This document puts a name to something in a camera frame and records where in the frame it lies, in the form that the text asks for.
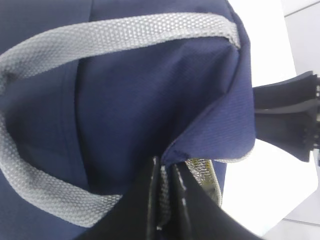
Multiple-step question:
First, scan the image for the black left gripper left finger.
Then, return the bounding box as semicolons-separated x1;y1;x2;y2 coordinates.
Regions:
79;157;160;240

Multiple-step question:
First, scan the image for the navy insulated lunch bag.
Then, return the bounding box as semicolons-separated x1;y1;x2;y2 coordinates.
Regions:
0;0;256;240

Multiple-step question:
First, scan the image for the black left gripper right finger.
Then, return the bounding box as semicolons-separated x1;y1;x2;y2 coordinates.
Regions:
162;162;258;240

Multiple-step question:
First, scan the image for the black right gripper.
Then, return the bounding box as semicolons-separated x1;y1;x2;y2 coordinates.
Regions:
253;71;320;162

